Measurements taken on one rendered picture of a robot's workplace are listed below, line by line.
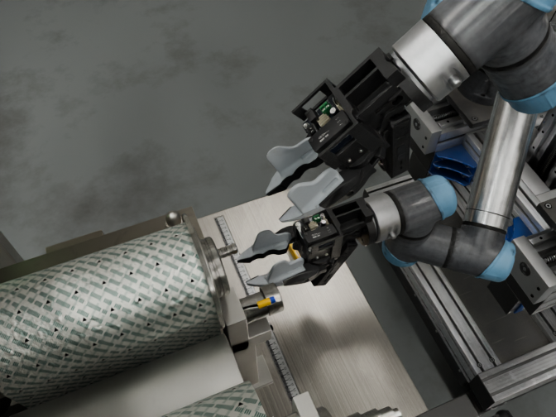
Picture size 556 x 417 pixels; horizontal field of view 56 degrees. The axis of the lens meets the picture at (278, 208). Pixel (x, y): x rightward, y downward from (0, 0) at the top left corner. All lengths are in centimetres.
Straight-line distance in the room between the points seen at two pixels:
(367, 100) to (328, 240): 28
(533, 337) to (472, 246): 98
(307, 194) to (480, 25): 24
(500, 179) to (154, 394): 66
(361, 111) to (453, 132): 102
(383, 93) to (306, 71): 228
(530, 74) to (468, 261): 43
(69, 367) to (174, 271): 15
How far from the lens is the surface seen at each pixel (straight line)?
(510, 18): 55
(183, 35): 309
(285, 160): 62
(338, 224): 79
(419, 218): 86
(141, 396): 62
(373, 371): 98
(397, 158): 63
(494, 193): 97
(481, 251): 96
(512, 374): 181
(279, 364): 97
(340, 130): 53
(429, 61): 54
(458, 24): 54
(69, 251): 98
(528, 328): 192
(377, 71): 54
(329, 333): 99
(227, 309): 67
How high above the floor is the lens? 182
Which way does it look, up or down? 55 degrees down
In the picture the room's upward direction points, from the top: straight up
